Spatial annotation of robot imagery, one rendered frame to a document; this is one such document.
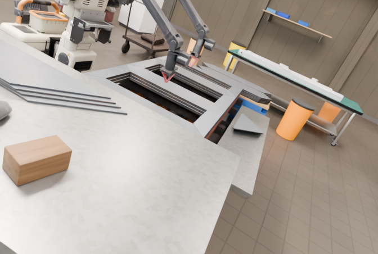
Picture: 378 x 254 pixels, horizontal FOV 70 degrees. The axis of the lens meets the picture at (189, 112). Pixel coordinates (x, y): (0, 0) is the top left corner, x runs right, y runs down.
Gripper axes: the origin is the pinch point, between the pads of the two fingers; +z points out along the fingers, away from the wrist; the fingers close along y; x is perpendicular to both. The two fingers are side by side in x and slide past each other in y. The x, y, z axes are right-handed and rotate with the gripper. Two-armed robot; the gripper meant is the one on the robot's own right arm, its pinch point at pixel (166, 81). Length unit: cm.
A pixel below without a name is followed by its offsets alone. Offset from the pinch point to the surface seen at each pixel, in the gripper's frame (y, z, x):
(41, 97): -84, -32, 0
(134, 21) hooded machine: 450, 176, 306
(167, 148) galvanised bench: -75, -29, -36
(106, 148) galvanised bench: -88, -32, -25
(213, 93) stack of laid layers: 49, 23, -20
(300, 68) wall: 748, 227, -120
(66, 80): -72, -31, 3
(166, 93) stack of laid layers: 5.7, 11.8, 0.4
